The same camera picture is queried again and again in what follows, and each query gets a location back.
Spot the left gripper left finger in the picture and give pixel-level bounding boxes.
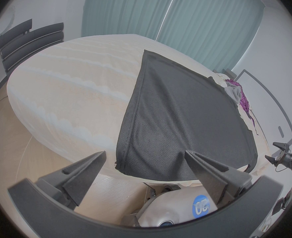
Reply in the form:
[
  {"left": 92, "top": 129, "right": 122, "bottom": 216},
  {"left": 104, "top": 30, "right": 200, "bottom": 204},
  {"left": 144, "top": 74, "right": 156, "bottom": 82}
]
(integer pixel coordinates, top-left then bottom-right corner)
[{"left": 37, "top": 151, "right": 107, "bottom": 210}]

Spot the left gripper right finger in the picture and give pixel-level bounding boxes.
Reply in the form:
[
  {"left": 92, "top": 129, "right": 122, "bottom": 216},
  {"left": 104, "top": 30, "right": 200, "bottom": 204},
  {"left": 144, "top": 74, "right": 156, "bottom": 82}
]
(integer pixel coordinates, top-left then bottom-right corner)
[{"left": 184, "top": 150, "right": 253, "bottom": 206}]

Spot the black T-shirt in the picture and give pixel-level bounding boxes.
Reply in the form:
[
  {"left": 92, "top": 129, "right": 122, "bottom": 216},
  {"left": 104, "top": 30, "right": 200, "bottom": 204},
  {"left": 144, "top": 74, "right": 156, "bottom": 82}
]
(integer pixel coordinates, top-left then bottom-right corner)
[{"left": 115, "top": 49, "right": 258, "bottom": 181}]

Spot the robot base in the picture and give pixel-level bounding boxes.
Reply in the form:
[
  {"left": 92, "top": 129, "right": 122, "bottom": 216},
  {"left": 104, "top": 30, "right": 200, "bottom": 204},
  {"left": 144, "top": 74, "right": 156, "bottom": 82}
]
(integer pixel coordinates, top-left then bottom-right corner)
[{"left": 122, "top": 180, "right": 218, "bottom": 229}]

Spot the bed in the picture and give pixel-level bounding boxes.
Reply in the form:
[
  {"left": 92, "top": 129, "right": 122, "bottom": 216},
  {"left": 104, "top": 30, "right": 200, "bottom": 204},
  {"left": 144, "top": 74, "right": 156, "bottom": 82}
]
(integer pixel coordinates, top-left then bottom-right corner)
[{"left": 6, "top": 34, "right": 292, "bottom": 186}]

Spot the purple satin garment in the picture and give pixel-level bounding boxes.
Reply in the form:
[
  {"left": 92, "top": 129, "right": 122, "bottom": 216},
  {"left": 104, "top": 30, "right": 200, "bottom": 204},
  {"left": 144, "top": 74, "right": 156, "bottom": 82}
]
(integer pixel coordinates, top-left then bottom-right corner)
[{"left": 226, "top": 79, "right": 255, "bottom": 119}]

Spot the grey knit garment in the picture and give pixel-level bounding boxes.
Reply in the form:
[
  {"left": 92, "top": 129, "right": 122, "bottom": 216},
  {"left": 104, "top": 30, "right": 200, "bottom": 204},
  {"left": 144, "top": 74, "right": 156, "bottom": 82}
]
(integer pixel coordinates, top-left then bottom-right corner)
[{"left": 225, "top": 80, "right": 243, "bottom": 103}]

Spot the white printed pillow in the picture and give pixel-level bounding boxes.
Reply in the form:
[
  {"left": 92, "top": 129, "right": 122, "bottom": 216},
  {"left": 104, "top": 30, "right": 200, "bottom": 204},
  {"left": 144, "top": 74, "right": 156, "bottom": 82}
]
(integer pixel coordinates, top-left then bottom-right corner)
[{"left": 213, "top": 70, "right": 232, "bottom": 84}]

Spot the black chest of drawers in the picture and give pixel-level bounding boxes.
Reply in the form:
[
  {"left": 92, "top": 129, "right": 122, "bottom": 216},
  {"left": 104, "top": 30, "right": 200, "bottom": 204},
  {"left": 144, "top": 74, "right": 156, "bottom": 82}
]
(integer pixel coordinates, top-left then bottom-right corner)
[{"left": 1, "top": 22, "right": 64, "bottom": 71}]

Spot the blue-green curtain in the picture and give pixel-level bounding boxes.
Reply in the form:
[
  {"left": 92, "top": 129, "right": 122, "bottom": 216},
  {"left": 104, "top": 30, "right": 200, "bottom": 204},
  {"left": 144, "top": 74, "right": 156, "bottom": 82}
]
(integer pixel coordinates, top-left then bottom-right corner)
[
  {"left": 81, "top": 0, "right": 181, "bottom": 40},
  {"left": 157, "top": 0, "right": 265, "bottom": 71}
]

